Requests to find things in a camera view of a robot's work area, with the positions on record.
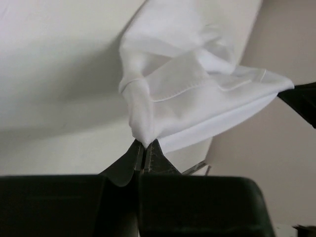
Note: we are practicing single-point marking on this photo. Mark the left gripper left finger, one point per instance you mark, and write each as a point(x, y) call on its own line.
point(83, 205)

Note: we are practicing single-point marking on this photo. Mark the white fabric skirt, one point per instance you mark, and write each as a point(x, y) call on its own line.
point(181, 79)

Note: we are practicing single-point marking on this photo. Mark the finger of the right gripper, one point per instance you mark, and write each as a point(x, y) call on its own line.
point(302, 99)

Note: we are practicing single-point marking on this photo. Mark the front aluminium rail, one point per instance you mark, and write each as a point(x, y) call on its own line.
point(200, 169)

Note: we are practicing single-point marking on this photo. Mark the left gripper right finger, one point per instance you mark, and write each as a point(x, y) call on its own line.
point(176, 205)

